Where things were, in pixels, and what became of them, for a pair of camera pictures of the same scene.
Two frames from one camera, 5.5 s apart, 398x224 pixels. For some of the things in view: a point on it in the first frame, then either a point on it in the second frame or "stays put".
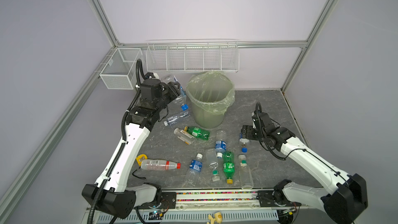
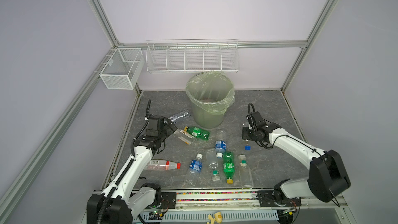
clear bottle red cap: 159,165 stays put
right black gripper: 247,129 stays put
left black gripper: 172,90 -> 168,130
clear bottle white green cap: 245,174 stays put
